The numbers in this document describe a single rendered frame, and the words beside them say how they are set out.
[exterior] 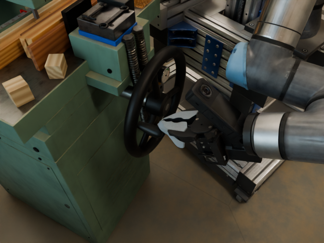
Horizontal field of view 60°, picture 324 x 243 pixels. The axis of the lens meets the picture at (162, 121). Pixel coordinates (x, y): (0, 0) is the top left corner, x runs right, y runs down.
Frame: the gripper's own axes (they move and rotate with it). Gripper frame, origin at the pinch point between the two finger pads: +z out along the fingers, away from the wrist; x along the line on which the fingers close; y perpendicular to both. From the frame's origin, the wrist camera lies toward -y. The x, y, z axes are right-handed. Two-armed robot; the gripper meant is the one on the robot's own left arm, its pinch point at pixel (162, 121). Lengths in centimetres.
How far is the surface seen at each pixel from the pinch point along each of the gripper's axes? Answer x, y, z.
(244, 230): 28, 90, 16
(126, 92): 7.4, -2.7, 15.5
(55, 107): -7.5, -9.6, 21.2
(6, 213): -22, 42, 106
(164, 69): 34.6, 6.2, 25.3
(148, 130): -2.4, 0.6, 2.5
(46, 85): -6.0, -14.7, 21.5
